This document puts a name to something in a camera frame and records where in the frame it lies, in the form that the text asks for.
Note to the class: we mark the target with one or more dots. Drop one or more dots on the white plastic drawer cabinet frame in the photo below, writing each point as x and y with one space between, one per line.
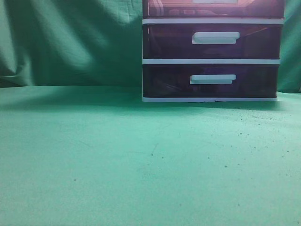
209 20

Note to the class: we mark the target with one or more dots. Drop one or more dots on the green cloth backdrop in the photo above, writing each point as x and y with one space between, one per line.
78 146

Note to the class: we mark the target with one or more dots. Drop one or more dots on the translucent purple drawer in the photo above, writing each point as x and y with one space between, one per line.
213 8
201 80
211 41

